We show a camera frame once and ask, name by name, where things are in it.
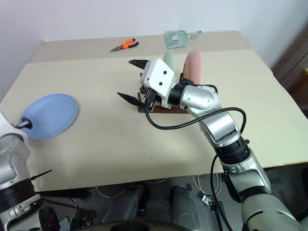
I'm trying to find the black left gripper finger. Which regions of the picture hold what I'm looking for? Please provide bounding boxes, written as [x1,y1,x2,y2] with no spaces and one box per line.
[20,116,33,130]

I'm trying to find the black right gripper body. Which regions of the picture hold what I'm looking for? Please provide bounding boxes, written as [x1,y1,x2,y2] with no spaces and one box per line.
[142,89,161,113]

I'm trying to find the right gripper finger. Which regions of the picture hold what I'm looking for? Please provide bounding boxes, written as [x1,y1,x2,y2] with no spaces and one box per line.
[116,92,145,109]
[128,59,151,70]

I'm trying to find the blue plate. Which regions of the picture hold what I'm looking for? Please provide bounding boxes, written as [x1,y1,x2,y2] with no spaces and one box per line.
[19,93,79,141]

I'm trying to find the dark wooden dish rack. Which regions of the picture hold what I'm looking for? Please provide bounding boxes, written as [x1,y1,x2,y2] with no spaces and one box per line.
[136,71,191,114]

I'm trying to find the green plate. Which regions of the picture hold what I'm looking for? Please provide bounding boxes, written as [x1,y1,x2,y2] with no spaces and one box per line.
[163,49,175,71]

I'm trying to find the clear plastic bag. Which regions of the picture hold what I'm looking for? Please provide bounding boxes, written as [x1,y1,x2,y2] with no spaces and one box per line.
[164,29,191,49]

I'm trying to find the pink plate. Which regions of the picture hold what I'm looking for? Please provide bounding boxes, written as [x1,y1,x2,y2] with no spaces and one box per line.
[181,49,203,86]

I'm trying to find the black round disc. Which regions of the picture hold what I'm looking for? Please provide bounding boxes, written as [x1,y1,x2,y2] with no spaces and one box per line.
[39,207,61,231]

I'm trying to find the dark rounded shape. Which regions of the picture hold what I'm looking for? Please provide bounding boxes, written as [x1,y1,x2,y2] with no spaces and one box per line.
[169,185,201,228]
[103,185,151,227]

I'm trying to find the dark curved rim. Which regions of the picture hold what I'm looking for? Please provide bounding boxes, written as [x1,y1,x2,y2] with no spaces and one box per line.
[92,219,203,231]

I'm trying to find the dark brown wooden panel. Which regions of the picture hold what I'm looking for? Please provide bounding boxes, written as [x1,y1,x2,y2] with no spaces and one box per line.
[271,26,308,93]

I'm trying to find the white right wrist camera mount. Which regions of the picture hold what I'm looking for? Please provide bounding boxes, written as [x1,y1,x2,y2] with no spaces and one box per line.
[140,58,176,108]

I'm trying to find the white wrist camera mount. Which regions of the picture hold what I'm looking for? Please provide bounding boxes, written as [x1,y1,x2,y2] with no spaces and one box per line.
[140,58,176,108]
[0,109,29,141]

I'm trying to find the orange handled pliers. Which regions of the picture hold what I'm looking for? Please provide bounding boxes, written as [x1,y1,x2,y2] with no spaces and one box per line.
[110,38,140,53]

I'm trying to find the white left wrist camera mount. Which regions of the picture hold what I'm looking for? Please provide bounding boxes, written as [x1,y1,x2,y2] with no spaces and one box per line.
[0,109,29,141]

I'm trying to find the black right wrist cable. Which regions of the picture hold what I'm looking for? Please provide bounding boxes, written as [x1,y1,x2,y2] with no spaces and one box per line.
[143,95,247,140]

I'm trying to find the black cable tie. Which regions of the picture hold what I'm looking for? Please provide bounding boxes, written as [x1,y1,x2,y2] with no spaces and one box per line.
[29,169,53,181]

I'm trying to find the white floor cable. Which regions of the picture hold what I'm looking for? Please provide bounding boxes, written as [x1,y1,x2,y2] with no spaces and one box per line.
[88,184,135,201]
[192,172,222,202]

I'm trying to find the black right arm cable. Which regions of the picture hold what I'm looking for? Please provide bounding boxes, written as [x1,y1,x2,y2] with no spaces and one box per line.
[209,154,230,231]

